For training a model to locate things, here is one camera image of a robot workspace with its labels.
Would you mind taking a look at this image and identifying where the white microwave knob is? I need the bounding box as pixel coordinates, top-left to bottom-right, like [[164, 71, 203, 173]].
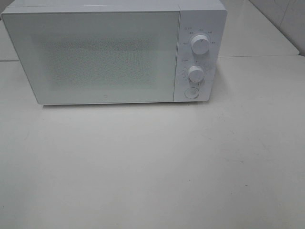
[[191, 34, 210, 55], [187, 65, 204, 83]]

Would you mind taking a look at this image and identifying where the round microwave door button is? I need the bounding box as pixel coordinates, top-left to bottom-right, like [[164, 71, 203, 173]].
[[184, 87, 199, 99]]

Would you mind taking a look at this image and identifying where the white microwave door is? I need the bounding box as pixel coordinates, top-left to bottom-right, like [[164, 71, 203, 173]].
[[3, 11, 180, 105]]

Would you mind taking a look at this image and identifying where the white microwave oven body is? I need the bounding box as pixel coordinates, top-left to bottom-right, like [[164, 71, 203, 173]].
[[1, 0, 227, 103]]

